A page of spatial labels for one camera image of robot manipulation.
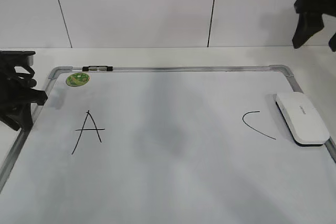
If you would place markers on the round green magnet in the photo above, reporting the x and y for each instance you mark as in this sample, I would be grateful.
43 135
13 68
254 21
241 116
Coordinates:
77 79

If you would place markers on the black and silver board clip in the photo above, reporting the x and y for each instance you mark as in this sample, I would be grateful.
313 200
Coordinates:
97 68

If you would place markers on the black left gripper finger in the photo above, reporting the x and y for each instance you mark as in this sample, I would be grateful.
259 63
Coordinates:
38 97
17 117

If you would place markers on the white whiteboard with grey frame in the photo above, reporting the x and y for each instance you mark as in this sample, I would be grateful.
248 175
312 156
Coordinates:
167 145

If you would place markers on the white whiteboard eraser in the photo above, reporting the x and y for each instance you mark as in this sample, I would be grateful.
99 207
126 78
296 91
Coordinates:
302 118

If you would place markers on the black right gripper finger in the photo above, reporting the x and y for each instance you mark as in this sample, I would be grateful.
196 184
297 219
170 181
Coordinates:
308 25
332 43

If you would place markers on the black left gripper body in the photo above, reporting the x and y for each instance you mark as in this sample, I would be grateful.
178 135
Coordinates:
16 73

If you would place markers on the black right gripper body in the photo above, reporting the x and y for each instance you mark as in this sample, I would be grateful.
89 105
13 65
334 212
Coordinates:
315 6

